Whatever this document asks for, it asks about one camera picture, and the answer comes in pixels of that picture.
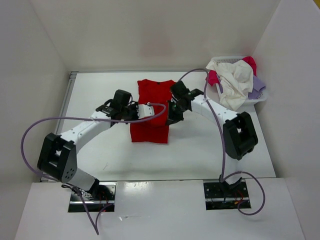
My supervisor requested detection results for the red t shirt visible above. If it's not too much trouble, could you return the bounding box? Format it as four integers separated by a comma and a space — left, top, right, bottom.
130, 79, 175, 144

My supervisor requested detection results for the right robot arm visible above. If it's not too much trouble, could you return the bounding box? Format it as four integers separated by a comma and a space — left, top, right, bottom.
166, 81, 258, 197

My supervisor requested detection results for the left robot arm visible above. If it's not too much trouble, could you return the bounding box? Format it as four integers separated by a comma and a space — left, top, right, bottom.
37, 89, 140, 200

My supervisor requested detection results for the pink t shirt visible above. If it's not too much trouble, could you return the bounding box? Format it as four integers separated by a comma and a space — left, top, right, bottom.
207, 56, 257, 86

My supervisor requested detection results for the white t shirt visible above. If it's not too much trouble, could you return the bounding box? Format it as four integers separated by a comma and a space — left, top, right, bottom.
206, 60, 254, 111

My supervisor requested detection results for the lavender t shirt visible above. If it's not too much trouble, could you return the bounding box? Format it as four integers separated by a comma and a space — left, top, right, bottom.
248, 75, 266, 100

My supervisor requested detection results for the white laundry basket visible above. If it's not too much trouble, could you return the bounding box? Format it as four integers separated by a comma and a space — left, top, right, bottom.
211, 56, 268, 106

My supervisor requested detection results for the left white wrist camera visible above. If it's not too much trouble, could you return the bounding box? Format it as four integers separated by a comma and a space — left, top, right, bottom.
137, 104, 155, 119

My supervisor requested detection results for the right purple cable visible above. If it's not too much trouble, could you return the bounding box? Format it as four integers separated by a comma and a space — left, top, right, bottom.
176, 68, 266, 216

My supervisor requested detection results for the purple cable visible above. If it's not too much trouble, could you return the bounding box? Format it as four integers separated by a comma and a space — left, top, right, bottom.
20, 102, 168, 236
176, 68, 266, 216

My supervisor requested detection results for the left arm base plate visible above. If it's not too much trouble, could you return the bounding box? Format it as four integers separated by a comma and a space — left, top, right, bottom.
68, 182, 117, 213

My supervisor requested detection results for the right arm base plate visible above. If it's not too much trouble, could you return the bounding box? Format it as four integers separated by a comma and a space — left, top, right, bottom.
203, 180, 251, 211

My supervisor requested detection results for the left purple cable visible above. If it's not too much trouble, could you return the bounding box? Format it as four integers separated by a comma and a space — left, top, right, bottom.
20, 102, 168, 236

